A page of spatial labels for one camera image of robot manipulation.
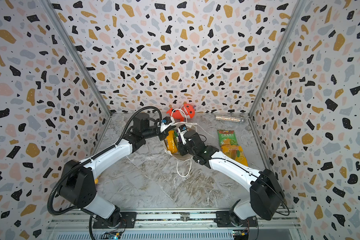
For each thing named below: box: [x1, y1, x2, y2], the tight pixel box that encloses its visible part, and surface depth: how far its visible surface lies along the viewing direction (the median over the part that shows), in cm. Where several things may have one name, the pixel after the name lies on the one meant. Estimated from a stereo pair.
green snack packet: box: [217, 130, 238, 146], surface depth 108 cm
